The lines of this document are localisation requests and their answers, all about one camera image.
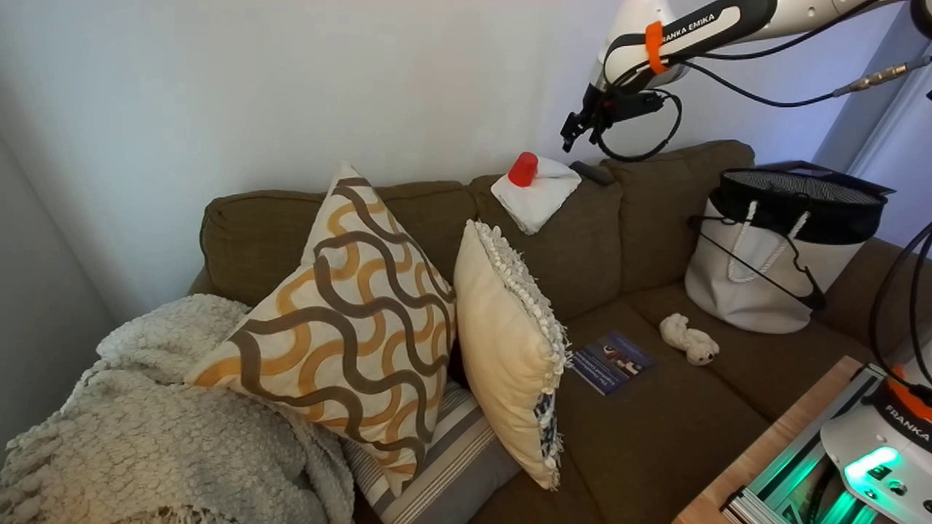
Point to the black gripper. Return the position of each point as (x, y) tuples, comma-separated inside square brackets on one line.
[(627, 105)]

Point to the cream knitted blanket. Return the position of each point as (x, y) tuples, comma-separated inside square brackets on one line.
[(145, 439)]

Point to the blue white patterned fringed pillow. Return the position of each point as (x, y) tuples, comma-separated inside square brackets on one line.
[(504, 350)]

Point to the black remote control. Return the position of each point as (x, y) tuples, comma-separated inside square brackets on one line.
[(592, 175)]

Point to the brown fabric sofa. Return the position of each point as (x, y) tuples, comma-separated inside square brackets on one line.
[(659, 427)]

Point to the brown yellow wave pattern pillow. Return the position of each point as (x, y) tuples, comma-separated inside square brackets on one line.
[(338, 330)]

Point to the white plush bear toy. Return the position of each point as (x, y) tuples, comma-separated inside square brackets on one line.
[(686, 337)]

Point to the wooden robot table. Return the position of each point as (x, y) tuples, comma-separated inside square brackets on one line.
[(776, 439)]

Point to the grey striped pillow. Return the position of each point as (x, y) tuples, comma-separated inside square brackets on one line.
[(438, 466)]

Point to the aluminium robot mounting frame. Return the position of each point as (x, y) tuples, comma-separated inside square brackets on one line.
[(776, 496)]

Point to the white laundry bag black mesh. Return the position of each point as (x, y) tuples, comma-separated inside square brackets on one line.
[(747, 280)]

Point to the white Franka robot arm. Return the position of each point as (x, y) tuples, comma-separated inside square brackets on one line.
[(716, 24)]

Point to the blue paperback book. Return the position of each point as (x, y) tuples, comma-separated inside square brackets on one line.
[(607, 367)]

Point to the white folded cloth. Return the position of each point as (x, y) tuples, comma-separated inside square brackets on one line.
[(547, 199)]

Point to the red cup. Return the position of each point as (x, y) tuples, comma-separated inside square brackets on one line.
[(523, 169)]

